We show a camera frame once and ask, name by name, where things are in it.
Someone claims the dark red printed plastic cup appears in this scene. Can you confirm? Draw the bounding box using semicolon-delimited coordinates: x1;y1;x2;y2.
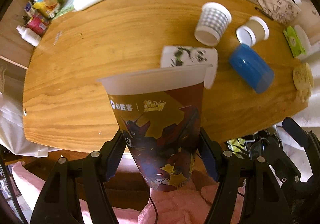
101;64;208;191

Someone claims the blue plastic cup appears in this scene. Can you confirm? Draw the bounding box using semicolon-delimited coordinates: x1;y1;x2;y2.
229;44;274;94

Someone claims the brown white-rimmed paper cup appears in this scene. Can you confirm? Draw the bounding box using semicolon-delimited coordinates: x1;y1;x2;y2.
236;16;270;47

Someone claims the grey checkered paper cup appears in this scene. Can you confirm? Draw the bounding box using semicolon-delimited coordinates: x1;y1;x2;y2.
194;2;232;47

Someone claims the white panda paper cup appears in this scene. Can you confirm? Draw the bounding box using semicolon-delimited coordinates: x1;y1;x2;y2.
160;45;219;89

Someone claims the cream ceramic mug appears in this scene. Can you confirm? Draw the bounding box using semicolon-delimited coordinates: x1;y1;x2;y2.
292;63;314;102

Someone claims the white lace cloth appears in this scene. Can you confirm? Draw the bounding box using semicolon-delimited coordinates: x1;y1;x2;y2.
1;65;49;157

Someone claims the green tissue pack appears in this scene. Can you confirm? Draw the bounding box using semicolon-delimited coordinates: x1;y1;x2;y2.
283;25;311;61

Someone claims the black pen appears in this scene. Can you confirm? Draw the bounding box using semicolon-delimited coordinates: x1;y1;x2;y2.
255;6;274;21

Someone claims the patterned fabric pouch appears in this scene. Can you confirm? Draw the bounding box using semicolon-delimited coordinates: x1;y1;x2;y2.
257;0;301;24

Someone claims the white spray bottle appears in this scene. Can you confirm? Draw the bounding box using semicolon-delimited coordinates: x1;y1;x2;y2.
16;25;41;47

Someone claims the red pen holder can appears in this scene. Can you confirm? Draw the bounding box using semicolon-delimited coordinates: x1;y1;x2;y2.
25;13;50;37

